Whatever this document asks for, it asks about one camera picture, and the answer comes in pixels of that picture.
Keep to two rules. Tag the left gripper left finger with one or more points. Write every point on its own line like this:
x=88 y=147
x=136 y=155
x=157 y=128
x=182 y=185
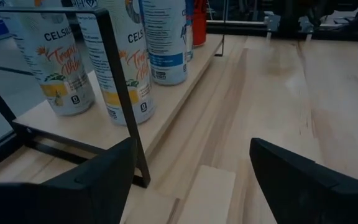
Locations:
x=73 y=202

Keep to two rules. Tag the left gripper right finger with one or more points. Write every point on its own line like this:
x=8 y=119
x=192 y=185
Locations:
x=306 y=199

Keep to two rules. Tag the Celsius tropical pineapple can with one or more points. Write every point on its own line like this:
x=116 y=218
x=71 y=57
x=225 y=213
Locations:
x=137 y=62
x=61 y=81

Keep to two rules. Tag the Celsius Arctic Vibe can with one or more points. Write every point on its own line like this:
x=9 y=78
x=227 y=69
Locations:
x=166 y=40

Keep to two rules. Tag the silver blue Red Bull can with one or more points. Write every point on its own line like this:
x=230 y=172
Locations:
x=190 y=37

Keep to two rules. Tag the red Coca-Cola can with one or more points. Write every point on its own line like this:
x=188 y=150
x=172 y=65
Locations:
x=200 y=25

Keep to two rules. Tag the wooden shelf with black frame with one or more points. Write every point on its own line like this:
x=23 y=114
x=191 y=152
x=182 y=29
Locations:
x=172 y=102

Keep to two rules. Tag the black aluminium rig frame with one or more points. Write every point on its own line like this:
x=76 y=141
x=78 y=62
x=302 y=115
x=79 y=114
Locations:
x=244 y=31

